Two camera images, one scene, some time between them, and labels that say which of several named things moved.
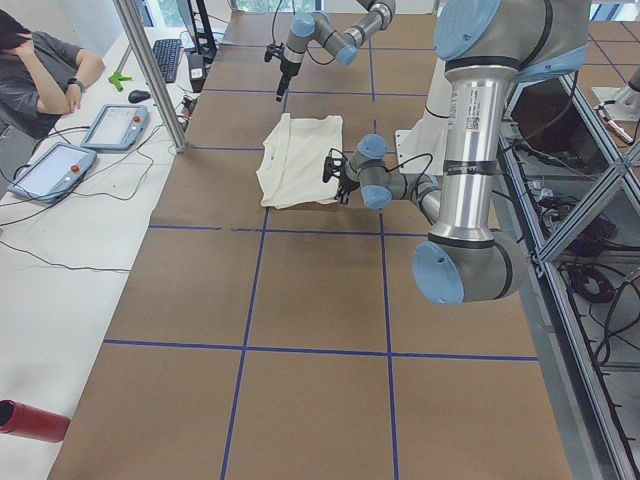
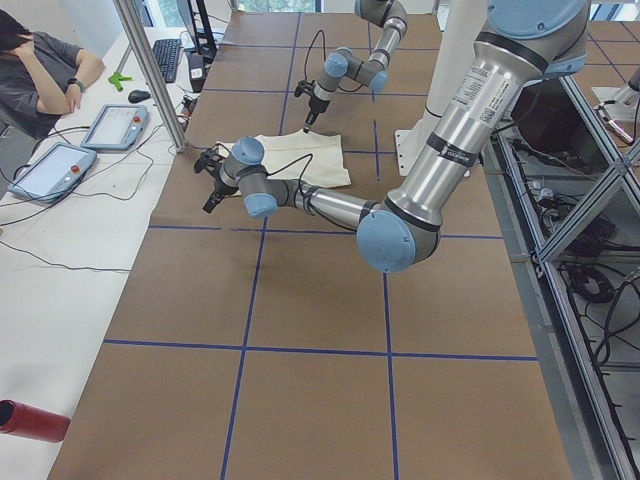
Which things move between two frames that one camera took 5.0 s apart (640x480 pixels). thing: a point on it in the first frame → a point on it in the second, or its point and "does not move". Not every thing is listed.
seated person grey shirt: x=41 y=78 does not move
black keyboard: x=168 y=52 does not move
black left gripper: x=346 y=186 → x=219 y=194
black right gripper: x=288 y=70 → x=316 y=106
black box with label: x=198 y=71 does not move
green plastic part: x=115 y=79 does not move
